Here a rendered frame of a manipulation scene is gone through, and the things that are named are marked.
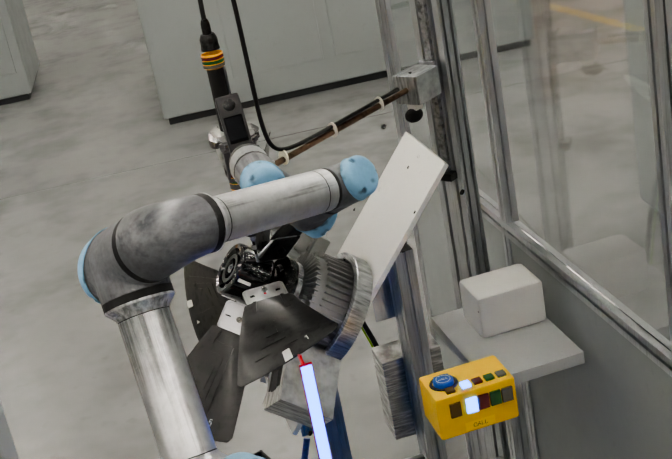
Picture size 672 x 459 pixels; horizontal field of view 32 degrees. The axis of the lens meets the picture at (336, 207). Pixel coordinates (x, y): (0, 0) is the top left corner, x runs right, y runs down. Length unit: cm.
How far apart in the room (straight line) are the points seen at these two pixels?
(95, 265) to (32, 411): 301
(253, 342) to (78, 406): 249
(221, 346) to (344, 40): 558
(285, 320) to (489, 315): 62
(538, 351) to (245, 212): 110
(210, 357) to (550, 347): 78
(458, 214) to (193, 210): 131
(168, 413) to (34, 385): 322
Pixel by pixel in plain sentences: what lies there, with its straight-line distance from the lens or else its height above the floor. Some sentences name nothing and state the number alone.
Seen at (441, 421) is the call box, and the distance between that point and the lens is 227.
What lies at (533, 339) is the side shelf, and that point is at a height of 86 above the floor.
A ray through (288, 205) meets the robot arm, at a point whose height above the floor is 155.
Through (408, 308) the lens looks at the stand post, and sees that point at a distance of 272.
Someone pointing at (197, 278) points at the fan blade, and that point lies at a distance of 282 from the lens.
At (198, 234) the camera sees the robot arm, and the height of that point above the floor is 158.
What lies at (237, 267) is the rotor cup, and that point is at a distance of 252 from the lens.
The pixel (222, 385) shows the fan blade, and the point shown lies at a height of 101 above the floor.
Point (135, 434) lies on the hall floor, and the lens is 451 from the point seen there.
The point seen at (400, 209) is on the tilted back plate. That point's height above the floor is 125.
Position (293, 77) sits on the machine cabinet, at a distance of 803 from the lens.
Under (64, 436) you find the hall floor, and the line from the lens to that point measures 464.
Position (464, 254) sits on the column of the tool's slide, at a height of 96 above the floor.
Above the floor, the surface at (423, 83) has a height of 145.
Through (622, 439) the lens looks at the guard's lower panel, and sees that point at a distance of 282.
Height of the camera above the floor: 225
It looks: 22 degrees down
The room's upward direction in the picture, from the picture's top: 11 degrees counter-clockwise
